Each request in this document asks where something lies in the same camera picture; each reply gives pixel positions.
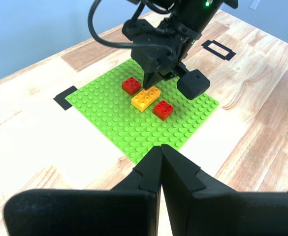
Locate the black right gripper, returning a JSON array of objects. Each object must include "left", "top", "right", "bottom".
[{"left": 131, "top": 26, "right": 211, "bottom": 100}]

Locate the black tape corner marker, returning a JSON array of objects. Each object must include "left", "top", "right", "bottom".
[{"left": 53, "top": 86, "right": 78, "bottom": 112}]

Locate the yellow long toy brick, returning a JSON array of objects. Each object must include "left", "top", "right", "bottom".
[{"left": 130, "top": 86, "right": 162, "bottom": 113}]

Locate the green studded baseplate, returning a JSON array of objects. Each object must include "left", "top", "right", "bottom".
[{"left": 65, "top": 58, "right": 220, "bottom": 165}]

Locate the red square toy brick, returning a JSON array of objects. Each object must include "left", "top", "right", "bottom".
[
  {"left": 153, "top": 99, "right": 175, "bottom": 122},
  {"left": 122, "top": 76, "right": 142, "bottom": 96}
]

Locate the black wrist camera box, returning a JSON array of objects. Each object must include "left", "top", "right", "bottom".
[{"left": 122, "top": 18, "right": 157, "bottom": 42}]

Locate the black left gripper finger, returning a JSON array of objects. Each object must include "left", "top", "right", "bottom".
[
  {"left": 2, "top": 145, "right": 162, "bottom": 236},
  {"left": 161, "top": 144, "right": 288, "bottom": 236}
]

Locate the thick black camera cable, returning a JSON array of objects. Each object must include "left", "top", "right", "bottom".
[{"left": 88, "top": 0, "right": 173, "bottom": 55}]

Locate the black tape rectangle outline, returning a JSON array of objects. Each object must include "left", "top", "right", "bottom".
[{"left": 201, "top": 39, "right": 237, "bottom": 62}]

